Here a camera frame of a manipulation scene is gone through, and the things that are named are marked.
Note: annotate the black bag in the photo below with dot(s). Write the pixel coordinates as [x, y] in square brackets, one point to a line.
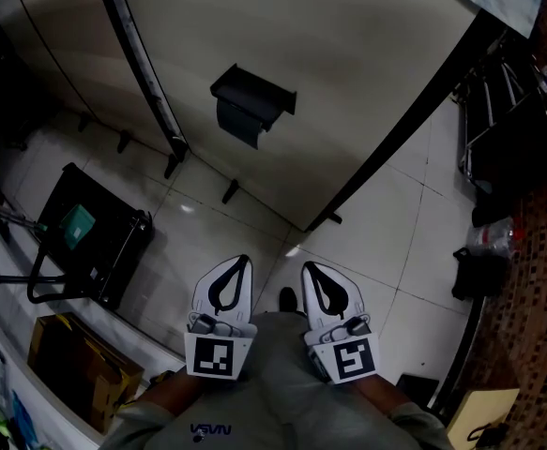
[479, 274]

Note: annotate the person's left forearm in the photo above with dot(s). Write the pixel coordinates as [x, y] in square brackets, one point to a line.
[179, 388]

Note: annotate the brown cardboard box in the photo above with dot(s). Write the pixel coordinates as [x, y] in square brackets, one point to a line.
[80, 373]

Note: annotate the blue plastic item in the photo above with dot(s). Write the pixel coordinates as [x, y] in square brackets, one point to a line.
[22, 420]

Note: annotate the small yellow item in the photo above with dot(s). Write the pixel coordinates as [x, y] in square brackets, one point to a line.
[162, 378]

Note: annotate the person's black shoe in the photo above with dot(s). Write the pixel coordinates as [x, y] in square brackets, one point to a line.
[288, 299]

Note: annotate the black partition post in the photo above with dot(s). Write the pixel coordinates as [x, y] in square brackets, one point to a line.
[134, 54]

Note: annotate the black toilet paper holder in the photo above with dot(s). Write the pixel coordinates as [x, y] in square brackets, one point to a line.
[254, 89]

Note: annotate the metal mop pole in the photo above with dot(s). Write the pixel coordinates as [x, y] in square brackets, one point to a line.
[10, 214]

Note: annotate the green plastic box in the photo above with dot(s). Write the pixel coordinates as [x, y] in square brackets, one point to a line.
[77, 227]

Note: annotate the black folded metal rack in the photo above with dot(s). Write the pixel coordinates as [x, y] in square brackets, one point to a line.
[512, 124]

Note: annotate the narrow beige partition panel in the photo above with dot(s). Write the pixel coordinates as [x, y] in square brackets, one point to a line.
[80, 40]

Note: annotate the beige wooden stool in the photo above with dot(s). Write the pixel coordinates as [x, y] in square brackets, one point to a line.
[481, 406]

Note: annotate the wide beige partition panel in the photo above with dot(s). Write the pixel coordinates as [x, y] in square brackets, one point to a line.
[301, 40]

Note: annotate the person's grey shirt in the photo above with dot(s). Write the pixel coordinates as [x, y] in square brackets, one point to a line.
[278, 382]

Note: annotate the clear plastic bag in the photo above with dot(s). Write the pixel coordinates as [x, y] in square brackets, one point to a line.
[493, 237]

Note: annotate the black partition edge frame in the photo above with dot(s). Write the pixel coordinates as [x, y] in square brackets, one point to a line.
[395, 124]

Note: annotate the black platform trolley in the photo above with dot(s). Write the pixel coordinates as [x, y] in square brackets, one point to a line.
[104, 232]

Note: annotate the black flat board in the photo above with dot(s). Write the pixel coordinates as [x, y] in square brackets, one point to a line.
[418, 389]

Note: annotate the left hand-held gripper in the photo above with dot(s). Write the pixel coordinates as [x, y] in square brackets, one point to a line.
[212, 355]

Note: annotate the person's right forearm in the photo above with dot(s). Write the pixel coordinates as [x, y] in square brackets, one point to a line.
[381, 394]

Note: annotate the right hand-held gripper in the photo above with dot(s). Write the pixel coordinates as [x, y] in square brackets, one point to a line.
[355, 356]

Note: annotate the black partition foot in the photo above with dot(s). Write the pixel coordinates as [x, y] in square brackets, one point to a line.
[84, 122]
[335, 217]
[230, 191]
[171, 167]
[123, 141]

